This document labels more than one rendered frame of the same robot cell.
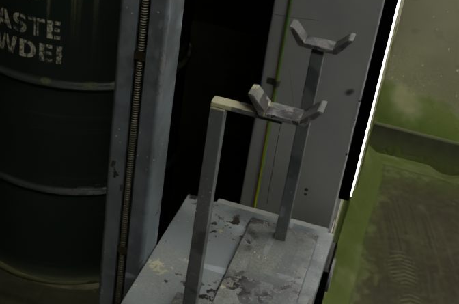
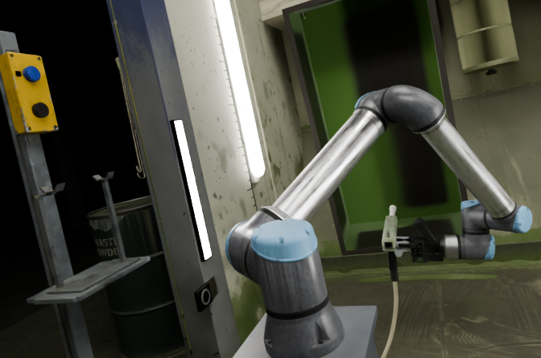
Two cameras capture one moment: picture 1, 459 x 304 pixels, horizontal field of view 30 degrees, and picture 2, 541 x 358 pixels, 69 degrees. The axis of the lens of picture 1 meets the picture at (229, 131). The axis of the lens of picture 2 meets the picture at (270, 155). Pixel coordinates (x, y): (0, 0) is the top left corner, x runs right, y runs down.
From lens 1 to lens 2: 1.02 m
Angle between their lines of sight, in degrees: 28
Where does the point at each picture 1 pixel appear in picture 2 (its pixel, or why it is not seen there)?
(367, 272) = not seen: hidden behind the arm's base
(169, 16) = (35, 179)
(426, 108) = (325, 245)
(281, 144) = (172, 245)
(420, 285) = not seen: hidden behind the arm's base
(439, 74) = (326, 228)
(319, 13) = (163, 187)
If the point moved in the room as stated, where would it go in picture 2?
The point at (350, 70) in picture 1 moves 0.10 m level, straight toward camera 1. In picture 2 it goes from (180, 204) to (167, 211)
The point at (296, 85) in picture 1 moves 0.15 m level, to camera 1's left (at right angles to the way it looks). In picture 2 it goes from (167, 218) to (137, 224)
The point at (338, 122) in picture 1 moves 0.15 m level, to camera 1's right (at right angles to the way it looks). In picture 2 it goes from (186, 228) to (218, 222)
